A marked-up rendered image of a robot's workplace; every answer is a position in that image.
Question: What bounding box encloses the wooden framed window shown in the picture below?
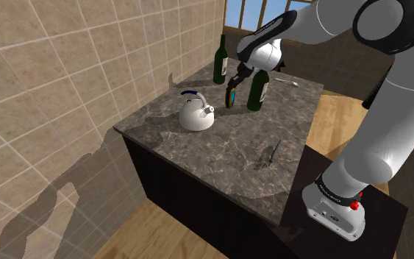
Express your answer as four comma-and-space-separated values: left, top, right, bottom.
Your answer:
223, 0, 319, 34

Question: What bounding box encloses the silver spoon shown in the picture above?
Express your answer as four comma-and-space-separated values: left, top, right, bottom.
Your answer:
273, 77, 303, 88

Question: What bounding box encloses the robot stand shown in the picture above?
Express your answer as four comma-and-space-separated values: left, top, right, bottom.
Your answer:
274, 142, 409, 259

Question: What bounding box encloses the green wine bottle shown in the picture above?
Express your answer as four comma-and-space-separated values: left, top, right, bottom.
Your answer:
246, 69, 271, 113
213, 34, 229, 86

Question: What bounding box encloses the white kettle with blue handle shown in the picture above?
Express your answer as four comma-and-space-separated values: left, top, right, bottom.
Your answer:
178, 90, 215, 132

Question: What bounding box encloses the dark grey knife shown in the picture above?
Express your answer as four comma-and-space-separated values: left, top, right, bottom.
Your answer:
268, 138, 282, 168

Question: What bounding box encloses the dark kitchen counter cabinet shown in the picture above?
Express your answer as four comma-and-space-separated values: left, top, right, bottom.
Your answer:
121, 133, 293, 259

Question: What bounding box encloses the small dark bottle blue label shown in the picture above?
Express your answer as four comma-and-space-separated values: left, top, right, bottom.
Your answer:
224, 87, 238, 110

